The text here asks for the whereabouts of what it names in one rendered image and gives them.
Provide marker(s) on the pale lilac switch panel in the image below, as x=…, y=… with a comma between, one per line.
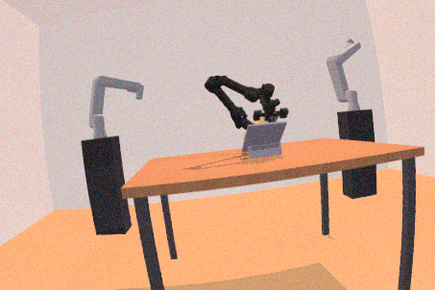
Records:
x=263, y=139

